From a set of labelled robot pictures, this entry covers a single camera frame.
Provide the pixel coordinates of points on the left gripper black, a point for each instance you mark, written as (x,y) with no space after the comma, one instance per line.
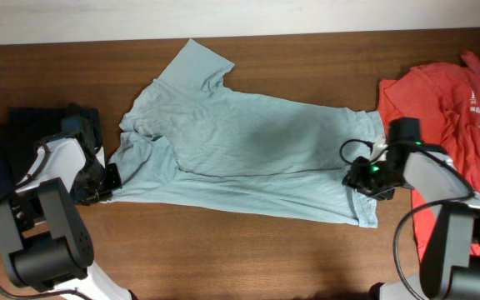
(114,182)

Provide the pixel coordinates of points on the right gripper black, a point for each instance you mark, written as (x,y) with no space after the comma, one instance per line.
(357,177)

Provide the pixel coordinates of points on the light blue grey t-shirt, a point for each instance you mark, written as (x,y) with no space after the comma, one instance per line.
(190,140)

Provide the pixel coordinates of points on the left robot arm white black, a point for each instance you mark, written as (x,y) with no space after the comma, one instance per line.
(44,242)

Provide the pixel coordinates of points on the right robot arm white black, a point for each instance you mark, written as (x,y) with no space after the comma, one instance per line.
(450,267)

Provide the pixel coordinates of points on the folded black Nike garment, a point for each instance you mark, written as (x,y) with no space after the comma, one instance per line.
(26,125)

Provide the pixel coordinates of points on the red t-shirt with print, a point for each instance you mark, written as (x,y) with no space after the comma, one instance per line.
(445,97)

